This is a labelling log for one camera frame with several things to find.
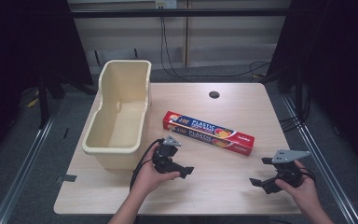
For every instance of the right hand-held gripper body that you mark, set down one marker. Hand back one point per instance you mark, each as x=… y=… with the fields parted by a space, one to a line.
x=287 y=169

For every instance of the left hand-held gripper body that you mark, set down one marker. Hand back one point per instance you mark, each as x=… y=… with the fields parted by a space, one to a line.
x=165 y=155

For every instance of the red plastic wrap box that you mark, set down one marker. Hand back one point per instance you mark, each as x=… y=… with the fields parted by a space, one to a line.
x=209 y=132

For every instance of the cream plastic bin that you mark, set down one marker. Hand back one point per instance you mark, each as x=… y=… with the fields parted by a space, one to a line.
x=121 y=124

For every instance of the person's right hand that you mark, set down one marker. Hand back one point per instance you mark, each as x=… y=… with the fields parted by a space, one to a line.
x=301 y=193

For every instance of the person's left hand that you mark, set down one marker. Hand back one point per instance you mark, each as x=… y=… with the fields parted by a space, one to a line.
x=150 y=179

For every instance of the grey tape strip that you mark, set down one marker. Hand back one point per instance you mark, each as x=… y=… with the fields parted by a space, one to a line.
x=66 y=178

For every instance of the small dark floor tape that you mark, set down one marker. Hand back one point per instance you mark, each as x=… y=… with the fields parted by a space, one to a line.
x=66 y=133

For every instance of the black curtain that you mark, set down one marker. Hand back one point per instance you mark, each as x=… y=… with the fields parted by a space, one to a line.
x=332 y=62

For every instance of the black metal stand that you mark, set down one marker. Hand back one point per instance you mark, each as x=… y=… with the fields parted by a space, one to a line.
x=46 y=93

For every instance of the black horizontal bar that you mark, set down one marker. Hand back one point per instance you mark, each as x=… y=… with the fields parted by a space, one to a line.
x=180 y=12

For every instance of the metal floor rail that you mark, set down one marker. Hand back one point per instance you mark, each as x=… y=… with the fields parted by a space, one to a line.
x=21 y=168
x=320 y=155

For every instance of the white wall outlet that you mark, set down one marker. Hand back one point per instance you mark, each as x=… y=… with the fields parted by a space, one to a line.
x=166 y=3

